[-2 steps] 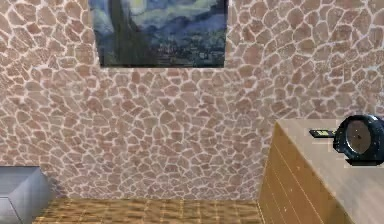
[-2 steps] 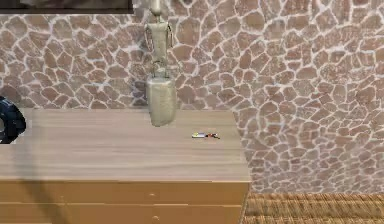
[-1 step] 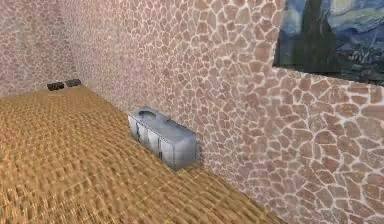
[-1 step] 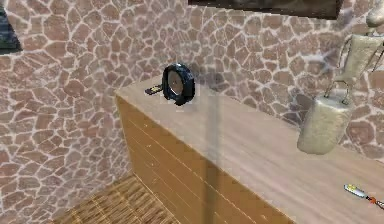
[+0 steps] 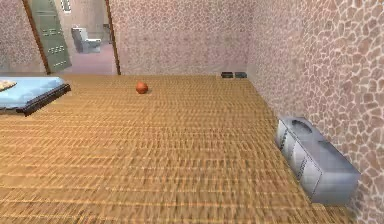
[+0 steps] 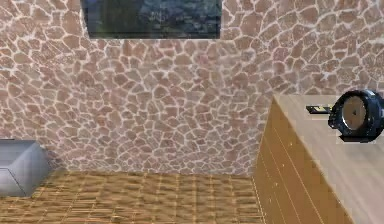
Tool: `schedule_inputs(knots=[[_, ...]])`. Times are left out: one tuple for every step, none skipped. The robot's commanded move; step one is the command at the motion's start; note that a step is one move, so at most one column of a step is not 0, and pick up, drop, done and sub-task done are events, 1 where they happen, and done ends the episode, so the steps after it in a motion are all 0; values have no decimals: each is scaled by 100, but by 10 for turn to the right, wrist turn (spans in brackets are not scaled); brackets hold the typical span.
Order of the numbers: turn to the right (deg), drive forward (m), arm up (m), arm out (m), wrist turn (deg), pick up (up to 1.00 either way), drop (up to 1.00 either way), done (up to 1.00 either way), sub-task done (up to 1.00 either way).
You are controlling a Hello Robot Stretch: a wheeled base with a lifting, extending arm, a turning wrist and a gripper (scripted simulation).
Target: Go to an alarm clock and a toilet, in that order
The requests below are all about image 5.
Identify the tan pillow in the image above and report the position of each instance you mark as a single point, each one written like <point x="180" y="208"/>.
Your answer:
<point x="5" y="85"/>

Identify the orange ball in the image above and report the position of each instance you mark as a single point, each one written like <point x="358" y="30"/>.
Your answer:
<point x="141" y="87"/>

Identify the dark flat box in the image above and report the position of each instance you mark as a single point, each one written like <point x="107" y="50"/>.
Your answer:
<point x="227" y="75"/>
<point x="240" y="75"/>

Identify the green room door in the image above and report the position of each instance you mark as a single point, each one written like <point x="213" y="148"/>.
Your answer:
<point x="50" y="33"/>

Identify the light blue bed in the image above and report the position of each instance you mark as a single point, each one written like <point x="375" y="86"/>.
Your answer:
<point x="30" y="91"/>

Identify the grey metal cabinet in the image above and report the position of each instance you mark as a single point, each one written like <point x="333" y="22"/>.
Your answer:
<point x="316" y="160"/>

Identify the white toilet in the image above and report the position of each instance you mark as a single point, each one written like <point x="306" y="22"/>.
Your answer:
<point x="85" y="41"/>

